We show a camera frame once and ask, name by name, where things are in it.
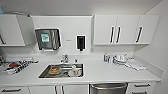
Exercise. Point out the white folded towel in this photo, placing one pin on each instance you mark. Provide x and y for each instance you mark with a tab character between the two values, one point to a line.
136	64

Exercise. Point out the stack of white dishes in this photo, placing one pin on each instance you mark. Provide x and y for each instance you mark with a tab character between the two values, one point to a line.
120	60

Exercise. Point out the dish soap bottle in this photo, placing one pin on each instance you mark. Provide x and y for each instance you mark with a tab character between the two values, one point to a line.
107	58

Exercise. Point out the chrome faucet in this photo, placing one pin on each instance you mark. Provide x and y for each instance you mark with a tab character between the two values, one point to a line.
64	59

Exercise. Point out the small wall label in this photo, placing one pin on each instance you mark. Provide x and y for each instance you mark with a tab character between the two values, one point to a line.
68	41

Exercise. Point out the white cup on plate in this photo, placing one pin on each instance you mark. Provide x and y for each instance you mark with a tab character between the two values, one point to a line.
73	71

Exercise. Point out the steel paper towel dispenser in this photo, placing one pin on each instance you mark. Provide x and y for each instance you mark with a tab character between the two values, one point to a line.
46	39

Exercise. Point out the steel kitchen sink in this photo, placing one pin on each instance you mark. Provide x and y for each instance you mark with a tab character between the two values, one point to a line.
65	75

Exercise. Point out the white upper cabinet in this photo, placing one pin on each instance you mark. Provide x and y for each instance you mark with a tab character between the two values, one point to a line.
15	30
126	30

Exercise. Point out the stainless steel dishwasher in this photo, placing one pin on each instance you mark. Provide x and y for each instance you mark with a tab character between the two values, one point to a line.
108	89

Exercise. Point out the black wall soap dispenser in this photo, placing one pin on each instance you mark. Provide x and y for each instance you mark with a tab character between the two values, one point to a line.
80	42

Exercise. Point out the white drawer unit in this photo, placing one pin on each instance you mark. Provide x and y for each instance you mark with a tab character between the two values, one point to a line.
140	88
13	90

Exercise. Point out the white sink base cabinet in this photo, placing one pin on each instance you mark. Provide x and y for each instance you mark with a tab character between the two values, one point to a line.
60	90

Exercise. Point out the orange bowl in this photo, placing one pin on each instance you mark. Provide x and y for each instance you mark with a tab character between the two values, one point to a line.
54	70

